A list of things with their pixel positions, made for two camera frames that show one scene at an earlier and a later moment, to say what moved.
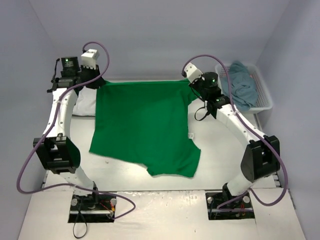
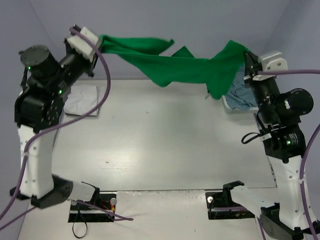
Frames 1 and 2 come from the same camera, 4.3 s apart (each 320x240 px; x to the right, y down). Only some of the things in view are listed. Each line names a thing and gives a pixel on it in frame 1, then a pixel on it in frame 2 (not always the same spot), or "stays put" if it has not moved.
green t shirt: [145, 123] -> [215, 71]
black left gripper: [94, 78] -> [89, 66]
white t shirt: [85, 103] stays put
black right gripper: [194, 83] -> [252, 69]
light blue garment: [243, 87] stays put
